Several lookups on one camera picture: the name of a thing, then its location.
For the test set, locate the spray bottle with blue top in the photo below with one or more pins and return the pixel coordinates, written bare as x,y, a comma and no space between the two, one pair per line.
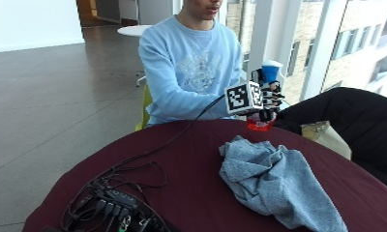
271,71

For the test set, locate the white cube with black markers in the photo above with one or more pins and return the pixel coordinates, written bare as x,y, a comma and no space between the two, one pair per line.
243,98

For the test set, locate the tan paper bag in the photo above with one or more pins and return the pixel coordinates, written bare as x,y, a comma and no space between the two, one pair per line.
327,137

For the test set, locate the white window pillar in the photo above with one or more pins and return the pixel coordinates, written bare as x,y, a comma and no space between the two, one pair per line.
272,35
327,45

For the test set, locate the black garment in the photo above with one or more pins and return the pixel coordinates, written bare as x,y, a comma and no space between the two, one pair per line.
356,122

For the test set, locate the person in light blue sweatshirt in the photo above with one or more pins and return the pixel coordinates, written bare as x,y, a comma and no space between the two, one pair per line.
188,64

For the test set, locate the grey towel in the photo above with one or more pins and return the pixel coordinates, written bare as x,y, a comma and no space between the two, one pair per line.
271,180

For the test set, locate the yellow-green chair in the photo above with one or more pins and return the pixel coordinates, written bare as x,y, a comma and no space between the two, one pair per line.
145,108

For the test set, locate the white metal furniture leg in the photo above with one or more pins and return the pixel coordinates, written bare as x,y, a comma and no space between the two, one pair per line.
140,78

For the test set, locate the dark red tablecloth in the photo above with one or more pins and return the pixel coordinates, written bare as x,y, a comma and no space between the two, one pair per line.
188,187

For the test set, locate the white round table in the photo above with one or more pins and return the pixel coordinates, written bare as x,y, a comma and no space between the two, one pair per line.
133,30

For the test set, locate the black hub with plugs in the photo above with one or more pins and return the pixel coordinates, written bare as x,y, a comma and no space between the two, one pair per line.
116,197

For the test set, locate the black electronics board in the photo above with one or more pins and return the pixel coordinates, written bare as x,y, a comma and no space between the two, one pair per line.
139,222

